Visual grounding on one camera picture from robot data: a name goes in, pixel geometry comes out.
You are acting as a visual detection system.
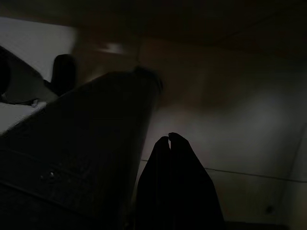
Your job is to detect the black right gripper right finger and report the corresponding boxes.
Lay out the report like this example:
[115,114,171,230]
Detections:
[167,132,226,230]

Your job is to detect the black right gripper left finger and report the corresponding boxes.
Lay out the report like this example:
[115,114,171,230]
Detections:
[135,136,172,230]

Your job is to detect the dark left robot leg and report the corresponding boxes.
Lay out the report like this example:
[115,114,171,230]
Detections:
[43,54,78,96]

